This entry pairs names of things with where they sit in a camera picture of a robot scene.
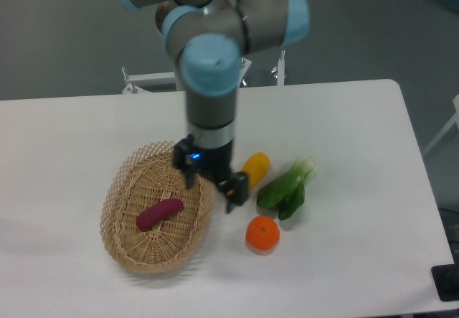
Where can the black box at table edge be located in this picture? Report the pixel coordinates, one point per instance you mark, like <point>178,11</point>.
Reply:
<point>446,281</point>

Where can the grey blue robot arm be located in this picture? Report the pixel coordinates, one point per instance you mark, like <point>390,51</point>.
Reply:
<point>207,43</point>

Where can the purple sweet potato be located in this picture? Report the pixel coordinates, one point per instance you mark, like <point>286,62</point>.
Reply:
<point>153,215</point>

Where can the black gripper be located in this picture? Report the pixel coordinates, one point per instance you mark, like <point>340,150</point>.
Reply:
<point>213,165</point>

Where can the white metal base frame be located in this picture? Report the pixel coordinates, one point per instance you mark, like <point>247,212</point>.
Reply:
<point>166,82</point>

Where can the woven wicker basket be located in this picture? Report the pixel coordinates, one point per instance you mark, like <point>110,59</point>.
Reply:
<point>146,178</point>

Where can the white table leg frame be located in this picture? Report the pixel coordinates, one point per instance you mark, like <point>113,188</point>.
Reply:
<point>440,136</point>

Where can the yellow squash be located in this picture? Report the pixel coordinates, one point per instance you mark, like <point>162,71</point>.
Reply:
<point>255,168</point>

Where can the green bok choy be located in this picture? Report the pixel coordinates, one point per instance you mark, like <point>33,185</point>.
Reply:
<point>286,193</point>

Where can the orange tangerine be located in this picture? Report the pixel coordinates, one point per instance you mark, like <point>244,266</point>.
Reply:
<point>262,233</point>

